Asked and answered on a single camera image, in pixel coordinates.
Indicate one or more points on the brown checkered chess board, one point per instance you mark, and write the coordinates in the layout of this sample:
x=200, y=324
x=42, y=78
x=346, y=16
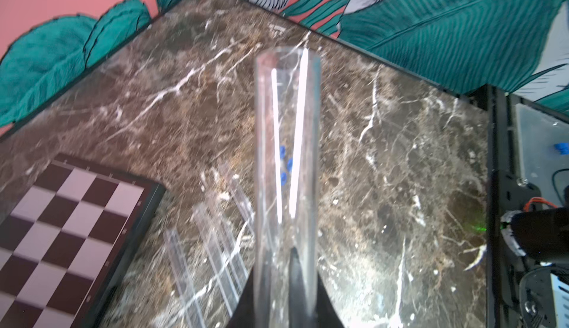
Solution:
x=68, y=243

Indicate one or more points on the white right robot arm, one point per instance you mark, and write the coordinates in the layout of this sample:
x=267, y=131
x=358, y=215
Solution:
x=541, y=235

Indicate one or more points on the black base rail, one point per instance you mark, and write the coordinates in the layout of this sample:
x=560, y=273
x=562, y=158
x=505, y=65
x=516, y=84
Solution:
x=527, y=174

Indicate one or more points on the clear test tube blue stopper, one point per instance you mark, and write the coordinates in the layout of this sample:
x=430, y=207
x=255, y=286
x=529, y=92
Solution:
x=220, y=255
x=288, y=106
x=242, y=201
x=231, y=248

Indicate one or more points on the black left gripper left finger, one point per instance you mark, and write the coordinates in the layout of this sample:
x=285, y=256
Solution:
x=244, y=315

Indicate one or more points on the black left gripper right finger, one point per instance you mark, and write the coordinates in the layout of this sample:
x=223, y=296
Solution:
x=308, y=306

